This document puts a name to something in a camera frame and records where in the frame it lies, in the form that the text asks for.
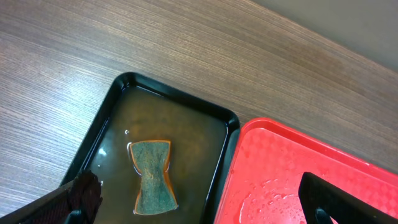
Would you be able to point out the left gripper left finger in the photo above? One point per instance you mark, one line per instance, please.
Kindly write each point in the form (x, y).
(78, 201)

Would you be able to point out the red plastic tray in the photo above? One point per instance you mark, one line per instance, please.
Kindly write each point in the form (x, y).
(268, 164)

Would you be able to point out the black water tray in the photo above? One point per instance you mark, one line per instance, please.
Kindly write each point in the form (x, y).
(136, 108)

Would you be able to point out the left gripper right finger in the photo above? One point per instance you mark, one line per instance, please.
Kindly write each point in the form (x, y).
(323, 202)

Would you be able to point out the orange green scrub sponge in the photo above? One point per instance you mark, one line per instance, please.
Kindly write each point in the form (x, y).
(151, 159)

